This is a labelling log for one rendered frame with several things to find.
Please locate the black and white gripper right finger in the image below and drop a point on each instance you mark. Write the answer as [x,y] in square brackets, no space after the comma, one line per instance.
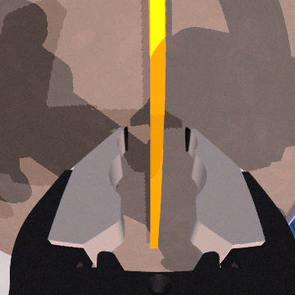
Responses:
[235,217]

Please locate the yellow bar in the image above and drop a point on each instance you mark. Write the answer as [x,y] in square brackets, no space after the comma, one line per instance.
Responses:
[157,27]

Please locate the grey metal shelf rack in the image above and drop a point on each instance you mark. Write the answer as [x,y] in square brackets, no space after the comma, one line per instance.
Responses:
[290,218]

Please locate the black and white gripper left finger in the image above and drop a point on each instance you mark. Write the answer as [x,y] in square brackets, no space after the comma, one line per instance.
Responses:
[78,217]

